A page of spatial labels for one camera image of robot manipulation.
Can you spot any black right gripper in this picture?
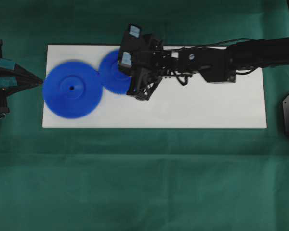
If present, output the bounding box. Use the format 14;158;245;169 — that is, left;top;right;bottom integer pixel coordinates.
118;24;180;101

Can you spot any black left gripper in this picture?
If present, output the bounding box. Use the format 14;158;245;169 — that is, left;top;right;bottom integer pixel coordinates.
0;39;43;119

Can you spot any small blue plastic gear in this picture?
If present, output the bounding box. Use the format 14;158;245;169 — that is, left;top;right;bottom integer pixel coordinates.
98;50;131;95

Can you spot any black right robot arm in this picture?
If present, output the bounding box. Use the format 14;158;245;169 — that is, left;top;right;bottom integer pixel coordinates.
118;24;289;101

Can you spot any large blue plastic gear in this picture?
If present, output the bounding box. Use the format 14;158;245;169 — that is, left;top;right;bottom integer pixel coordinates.
42;61;103;119

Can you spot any white rectangular board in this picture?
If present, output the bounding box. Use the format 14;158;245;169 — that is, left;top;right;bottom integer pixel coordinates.
42;44;268;129

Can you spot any green table cloth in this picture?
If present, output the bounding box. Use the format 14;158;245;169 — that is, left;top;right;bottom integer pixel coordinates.
0;0;289;231

